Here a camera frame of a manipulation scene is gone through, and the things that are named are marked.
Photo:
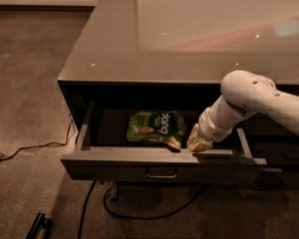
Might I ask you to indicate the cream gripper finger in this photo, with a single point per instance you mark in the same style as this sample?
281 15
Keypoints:
197 143

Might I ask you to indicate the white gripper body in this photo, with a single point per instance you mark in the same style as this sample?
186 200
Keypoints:
205 125

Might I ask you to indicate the drawer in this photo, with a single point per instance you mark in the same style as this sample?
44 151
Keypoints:
156 164
277 153
262 125
278 178

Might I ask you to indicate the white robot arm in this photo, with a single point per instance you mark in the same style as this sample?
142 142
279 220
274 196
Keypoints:
243 95

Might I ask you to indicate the dark cabinet with glossy top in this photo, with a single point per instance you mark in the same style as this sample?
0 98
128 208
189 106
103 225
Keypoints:
171 56

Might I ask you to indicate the green snack bag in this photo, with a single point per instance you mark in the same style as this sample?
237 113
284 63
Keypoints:
159 127

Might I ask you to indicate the black metal bracket on floor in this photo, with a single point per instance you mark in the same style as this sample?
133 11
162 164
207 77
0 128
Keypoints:
41 227

